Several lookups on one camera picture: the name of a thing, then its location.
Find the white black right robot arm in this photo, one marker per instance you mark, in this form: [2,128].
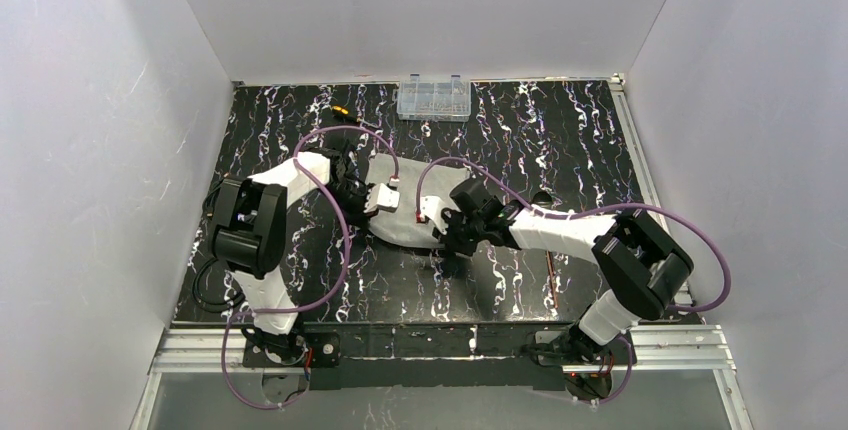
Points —
[643,266]

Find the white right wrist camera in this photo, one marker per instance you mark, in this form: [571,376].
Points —
[430,210]

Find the clear plastic compartment box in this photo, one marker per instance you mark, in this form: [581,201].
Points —
[421,99]

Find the black copper spoon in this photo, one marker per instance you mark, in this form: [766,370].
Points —
[545,200]

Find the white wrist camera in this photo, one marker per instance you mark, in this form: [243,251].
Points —
[430,210]
[381,198]

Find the grey cloth napkin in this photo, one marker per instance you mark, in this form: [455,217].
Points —
[400,227]

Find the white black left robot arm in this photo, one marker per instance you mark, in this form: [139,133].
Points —
[248,224]

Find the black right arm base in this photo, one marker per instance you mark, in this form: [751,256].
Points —
[568,345]

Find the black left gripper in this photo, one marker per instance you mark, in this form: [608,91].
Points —
[361,208]

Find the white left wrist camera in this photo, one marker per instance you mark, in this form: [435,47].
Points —
[381,198]

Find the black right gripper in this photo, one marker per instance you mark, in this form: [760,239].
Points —
[452,233]

